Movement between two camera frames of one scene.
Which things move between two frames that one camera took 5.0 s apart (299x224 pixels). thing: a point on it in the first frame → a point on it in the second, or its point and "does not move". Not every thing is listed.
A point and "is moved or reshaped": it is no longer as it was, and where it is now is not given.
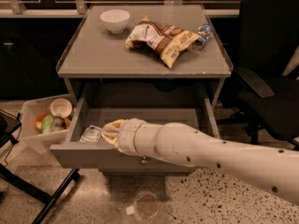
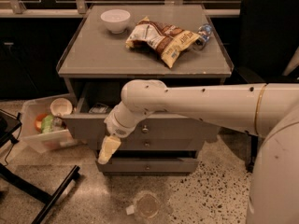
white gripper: (126, 136) → (118, 129)
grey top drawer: (196, 112) is moved or reshaped
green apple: (47, 124) does not move
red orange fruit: (37, 122) does not move
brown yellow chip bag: (165, 39) does not move
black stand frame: (7, 125) does not move
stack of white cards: (92, 134) → (98, 108)
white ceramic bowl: (116, 20) does not move
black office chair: (260, 97) does not move
